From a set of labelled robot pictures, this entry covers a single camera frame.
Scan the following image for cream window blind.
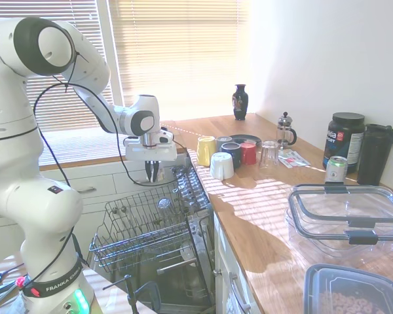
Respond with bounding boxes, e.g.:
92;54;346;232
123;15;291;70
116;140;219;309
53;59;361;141
109;0;250;119
0;0;115;133

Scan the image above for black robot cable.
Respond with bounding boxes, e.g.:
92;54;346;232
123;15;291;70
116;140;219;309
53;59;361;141
32;48;179;259

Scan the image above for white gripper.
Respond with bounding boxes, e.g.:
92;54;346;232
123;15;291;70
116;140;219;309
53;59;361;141
124;143;178;183

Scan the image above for built-in dishwasher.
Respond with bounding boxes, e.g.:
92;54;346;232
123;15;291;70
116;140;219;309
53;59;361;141
94;153;217;314

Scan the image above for dishwasher spray tube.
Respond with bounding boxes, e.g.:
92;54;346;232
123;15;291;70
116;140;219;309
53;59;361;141
156;257;197;275

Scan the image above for black shaker bottle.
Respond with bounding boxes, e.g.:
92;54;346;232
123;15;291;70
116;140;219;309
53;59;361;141
356;123;393;186

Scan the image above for red mug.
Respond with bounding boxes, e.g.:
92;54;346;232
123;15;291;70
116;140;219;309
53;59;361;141
239;142;257;166

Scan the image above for dark blue painted vase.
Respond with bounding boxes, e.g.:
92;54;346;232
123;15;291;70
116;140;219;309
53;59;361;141
232;84;249;121

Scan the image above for black protein powder tub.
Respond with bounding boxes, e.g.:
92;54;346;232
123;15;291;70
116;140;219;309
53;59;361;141
322;112;367;174

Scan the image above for white and green drink can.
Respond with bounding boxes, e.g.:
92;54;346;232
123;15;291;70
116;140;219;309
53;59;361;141
324;155;348;185

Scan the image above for dishwasher cutlery tray rack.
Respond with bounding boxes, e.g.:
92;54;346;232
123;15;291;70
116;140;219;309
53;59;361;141
171;165;212;213

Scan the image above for wire dishwasher rack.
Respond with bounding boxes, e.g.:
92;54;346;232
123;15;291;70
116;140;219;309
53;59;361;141
88;183;214;272

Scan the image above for yellow ribbed mug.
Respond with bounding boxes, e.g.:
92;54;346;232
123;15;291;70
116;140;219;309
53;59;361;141
196;135;216;167

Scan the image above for grey mug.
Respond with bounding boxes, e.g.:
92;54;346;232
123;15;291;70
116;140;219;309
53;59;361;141
215;136;234;151

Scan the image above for clear plain glass tumbler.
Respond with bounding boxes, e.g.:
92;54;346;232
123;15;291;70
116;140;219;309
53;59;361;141
259;140;280;171

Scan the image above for dark round plate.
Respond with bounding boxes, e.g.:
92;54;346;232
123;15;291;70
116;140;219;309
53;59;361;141
229;134;263;147

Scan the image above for small packets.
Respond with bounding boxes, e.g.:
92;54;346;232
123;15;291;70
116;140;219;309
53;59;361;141
277;149;312;169

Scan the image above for clear drinking glass with label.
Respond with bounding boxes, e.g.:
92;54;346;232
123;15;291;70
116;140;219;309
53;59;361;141
156;198;173;218

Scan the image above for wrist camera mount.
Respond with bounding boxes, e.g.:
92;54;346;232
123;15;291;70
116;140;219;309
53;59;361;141
157;128;174;147

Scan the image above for dark blue curved plastic piece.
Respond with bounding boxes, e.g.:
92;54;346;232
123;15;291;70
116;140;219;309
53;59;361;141
136;281;162;311

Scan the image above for glass french press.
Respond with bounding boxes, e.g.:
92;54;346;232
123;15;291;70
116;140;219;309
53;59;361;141
276;111;297;150

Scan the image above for plain navy mug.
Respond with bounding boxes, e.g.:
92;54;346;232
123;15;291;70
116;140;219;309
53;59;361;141
220;142;242;169

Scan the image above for grey-lidded container with cereal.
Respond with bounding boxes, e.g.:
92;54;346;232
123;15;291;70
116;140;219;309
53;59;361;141
303;263;393;314

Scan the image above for black clamp stand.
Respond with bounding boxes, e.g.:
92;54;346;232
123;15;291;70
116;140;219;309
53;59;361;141
103;274;141;314

